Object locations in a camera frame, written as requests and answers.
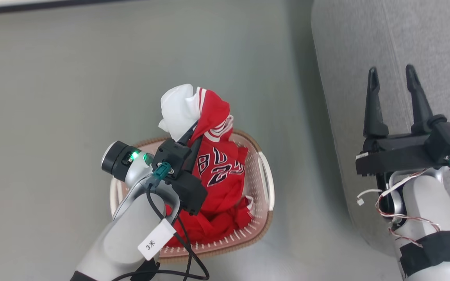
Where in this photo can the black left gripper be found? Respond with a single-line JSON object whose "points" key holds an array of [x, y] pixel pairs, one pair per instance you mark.
{"points": [[174, 156]]}

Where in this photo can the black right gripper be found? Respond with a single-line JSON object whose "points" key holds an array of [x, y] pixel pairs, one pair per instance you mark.
{"points": [[397, 156]]}

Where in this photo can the red basketball jersey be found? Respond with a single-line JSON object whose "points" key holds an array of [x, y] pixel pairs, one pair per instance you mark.
{"points": [[221, 132]]}

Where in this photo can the red basketball shorts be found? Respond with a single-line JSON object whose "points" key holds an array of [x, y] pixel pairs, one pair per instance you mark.
{"points": [[217, 230]]}

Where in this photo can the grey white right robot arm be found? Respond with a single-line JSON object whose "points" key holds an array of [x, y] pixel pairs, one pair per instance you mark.
{"points": [[424, 203]]}

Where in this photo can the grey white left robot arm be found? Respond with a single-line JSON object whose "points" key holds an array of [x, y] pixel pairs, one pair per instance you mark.
{"points": [[127, 230]]}

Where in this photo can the pink woven laundry basket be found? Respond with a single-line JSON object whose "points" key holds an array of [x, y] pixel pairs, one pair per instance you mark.
{"points": [[257, 171]]}

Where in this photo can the grey fabric sofa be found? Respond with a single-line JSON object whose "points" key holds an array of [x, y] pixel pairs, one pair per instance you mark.
{"points": [[404, 31]]}

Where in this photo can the wall baseboard strip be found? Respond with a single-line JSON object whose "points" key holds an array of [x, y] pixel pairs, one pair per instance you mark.
{"points": [[33, 8]]}

